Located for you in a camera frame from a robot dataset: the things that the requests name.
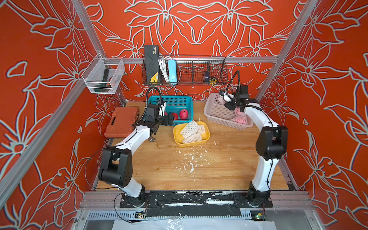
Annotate white foam net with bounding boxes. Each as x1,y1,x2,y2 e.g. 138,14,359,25
197,125,206,135
183,134,202,144
180,121,199,139

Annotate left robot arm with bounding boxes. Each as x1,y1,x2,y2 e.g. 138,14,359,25
98,86,174,208

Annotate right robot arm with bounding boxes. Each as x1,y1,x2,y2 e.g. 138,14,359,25
219,71,288,208

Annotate yellow plastic tray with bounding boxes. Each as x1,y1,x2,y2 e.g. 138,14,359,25
173,121,210,148

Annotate pink plastic basket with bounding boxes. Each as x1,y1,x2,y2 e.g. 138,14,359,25
204,93,254,130

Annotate teal plastic basket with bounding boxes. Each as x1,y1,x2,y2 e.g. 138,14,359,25
162,95,194,126

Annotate yellow tape measure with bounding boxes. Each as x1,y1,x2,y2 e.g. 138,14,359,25
209,77,218,85

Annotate orange tool case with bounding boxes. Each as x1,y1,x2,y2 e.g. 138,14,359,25
104,107,140,138

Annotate light blue power bank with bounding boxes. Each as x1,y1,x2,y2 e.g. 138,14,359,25
168,59,177,85

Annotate black rectangular device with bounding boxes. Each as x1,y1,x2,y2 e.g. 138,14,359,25
144,45,160,85

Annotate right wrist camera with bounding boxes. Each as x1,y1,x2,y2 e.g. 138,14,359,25
219,90,233,103

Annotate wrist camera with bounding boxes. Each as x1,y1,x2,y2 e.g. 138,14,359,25
219,90,233,103
158,100,166,117

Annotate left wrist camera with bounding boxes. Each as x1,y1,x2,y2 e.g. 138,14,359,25
158,100,166,117

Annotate black wire wall basket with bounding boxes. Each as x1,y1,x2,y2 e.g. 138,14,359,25
142,55,228,86

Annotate white coiled cable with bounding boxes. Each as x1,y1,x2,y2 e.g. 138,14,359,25
158,57,171,83

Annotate dark green tool handle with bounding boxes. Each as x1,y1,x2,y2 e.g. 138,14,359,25
94,69,111,93

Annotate clear acrylic wall box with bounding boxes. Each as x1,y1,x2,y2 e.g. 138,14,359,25
82,53,126,94

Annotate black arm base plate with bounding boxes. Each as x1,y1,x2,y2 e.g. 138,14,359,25
119,191,274,209

